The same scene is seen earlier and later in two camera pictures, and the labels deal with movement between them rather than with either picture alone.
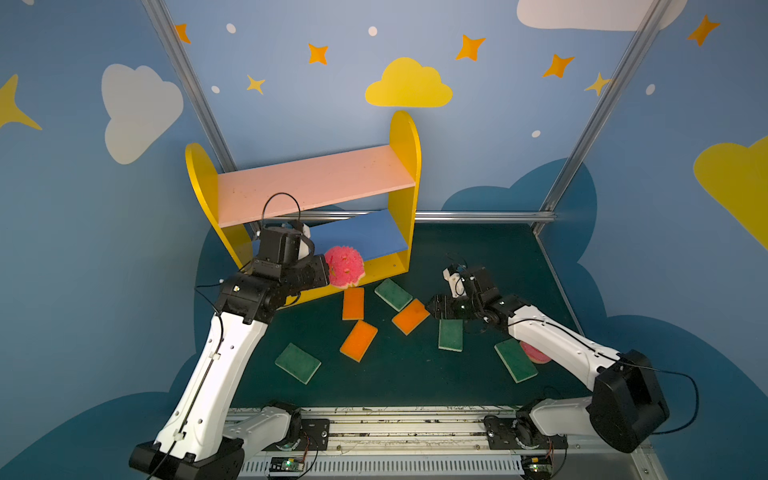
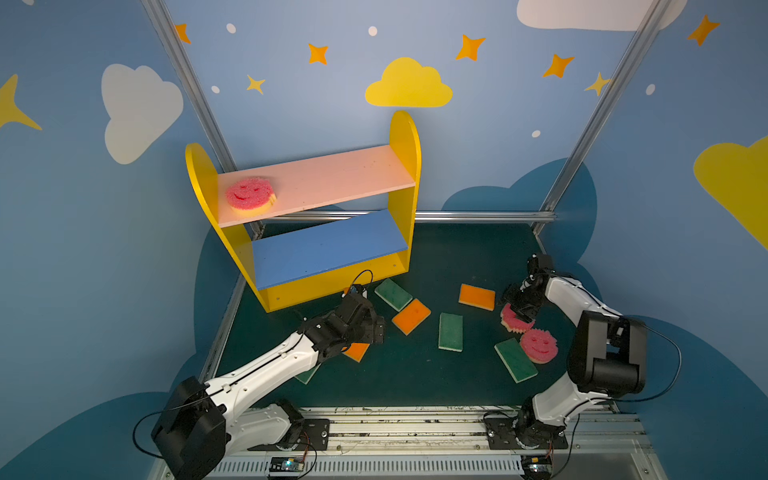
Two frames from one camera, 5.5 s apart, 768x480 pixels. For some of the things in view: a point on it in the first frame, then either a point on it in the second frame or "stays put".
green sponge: (450, 334) stays put
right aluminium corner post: (603, 107) stays put
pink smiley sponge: (345, 266) to (251, 197)
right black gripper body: (444, 305) to (522, 300)
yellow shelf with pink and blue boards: (362, 200) stays put
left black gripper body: (316, 271) to (365, 318)
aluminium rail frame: (494, 444) stays put
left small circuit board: (286, 464) stays put
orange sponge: (358, 341) stays put
